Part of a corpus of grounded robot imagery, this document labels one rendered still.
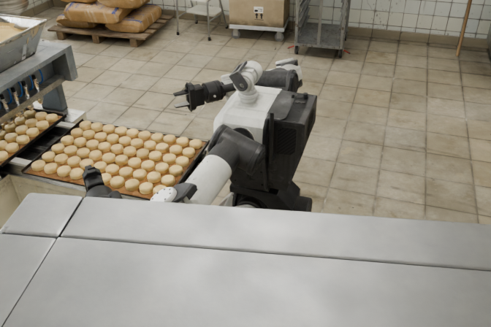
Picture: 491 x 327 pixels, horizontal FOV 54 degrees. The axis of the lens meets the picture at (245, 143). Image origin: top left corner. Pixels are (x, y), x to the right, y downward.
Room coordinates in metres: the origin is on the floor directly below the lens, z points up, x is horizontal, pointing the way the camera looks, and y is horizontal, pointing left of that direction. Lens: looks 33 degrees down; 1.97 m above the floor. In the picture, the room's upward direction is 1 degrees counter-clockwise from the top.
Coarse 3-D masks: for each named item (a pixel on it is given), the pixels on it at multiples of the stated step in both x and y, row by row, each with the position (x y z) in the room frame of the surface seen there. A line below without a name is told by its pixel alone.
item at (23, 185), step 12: (48, 144) 1.74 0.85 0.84; (36, 156) 1.65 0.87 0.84; (192, 168) 1.55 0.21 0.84; (12, 180) 1.53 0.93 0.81; (24, 180) 1.50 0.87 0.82; (36, 180) 1.48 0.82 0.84; (24, 192) 1.51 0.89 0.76; (36, 192) 1.49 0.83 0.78; (48, 192) 1.47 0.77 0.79; (60, 192) 1.45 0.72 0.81; (72, 192) 1.43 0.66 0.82; (84, 192) 1.41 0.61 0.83
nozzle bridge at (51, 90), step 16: (48, 48) 1.98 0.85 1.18; (64, 48) 1.98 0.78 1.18; (16, 64) 1.82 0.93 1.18; (32, 64) 1.81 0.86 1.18; (48, 64) 1.98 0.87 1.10; (64, 64) 1.99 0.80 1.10; (0, 80) 1.67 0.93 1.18; (16, 80) 1.69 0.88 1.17; (48, 80) 1.94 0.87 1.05; (64, 80) 1.98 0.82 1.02; (32, 96) 1.79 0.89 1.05; (48, 96) 2.04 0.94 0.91; (64, 96) 2.06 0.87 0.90; (0, 112) 1.65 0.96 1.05; (16, 112) 1.69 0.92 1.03
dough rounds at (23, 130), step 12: (24, 120) 1.81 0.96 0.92; (36, 120) 1.80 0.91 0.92; (48, 120) 1.82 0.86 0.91; (12, 132) 1.74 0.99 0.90; (24, 132) 1.72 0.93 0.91; (36, 132) 1.71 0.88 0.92; (0, 144) 1.62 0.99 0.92; (12, 144) 1.62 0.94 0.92; (24, 144) 1.65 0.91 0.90; (0, 156) 1.53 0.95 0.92
